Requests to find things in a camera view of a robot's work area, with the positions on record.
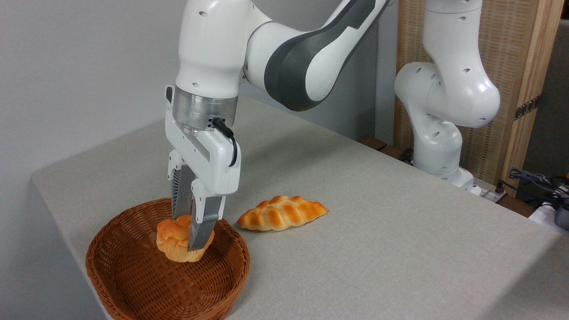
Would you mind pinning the wooden woven screen panel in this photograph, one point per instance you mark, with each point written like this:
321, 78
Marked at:
511, 44

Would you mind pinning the dark metal hinge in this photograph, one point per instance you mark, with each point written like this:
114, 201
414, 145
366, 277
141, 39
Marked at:
527, 107

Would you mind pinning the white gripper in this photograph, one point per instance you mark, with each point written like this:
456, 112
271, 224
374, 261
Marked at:
213, 164

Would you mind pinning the brown wicker basket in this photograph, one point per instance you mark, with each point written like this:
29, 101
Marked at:
146, 284

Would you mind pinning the white box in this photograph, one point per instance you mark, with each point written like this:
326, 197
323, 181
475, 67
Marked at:
542, 215

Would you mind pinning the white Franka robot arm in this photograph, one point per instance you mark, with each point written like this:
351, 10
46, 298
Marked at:
449, 93

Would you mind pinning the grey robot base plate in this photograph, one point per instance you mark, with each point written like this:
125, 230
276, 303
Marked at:
489, 193

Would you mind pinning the round bread roll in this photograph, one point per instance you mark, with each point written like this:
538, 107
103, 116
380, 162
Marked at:
174, 242

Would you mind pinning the long braided bread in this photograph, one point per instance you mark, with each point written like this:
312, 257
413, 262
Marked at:
280, 213

